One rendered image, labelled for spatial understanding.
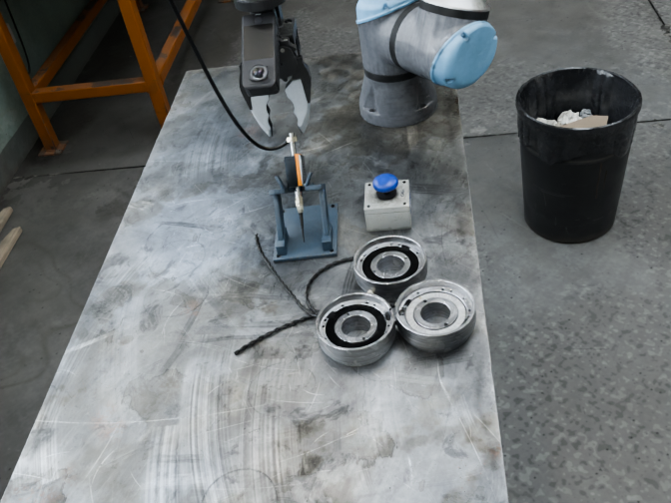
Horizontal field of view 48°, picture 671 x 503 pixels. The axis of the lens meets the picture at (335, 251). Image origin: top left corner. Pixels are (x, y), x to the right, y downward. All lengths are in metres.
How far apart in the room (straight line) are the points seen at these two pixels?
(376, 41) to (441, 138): 0.21
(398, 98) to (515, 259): 1.02
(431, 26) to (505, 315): 1.08
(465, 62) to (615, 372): 1.03
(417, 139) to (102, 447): 0.76
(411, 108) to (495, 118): 1.55
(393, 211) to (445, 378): 0.31
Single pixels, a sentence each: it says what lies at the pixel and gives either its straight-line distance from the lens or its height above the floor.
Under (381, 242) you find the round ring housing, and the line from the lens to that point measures 1.12.
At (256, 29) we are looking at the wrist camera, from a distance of 1.04.
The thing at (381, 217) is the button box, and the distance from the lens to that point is 1.18.
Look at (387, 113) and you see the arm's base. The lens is 1.43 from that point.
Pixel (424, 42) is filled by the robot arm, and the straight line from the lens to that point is 1.29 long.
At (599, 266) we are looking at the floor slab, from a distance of 2.31.
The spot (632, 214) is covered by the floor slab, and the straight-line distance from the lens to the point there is 2.51.
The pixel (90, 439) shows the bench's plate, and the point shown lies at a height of 0.80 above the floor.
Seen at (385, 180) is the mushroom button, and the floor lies 0.87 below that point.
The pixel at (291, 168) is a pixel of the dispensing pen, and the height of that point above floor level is 0.92.
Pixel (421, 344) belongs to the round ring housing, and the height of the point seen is 0.82.
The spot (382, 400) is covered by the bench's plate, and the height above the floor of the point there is 0.80.
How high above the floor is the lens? 1.56
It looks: 40 degrees down
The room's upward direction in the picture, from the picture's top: 11 degrees counter-clockwise
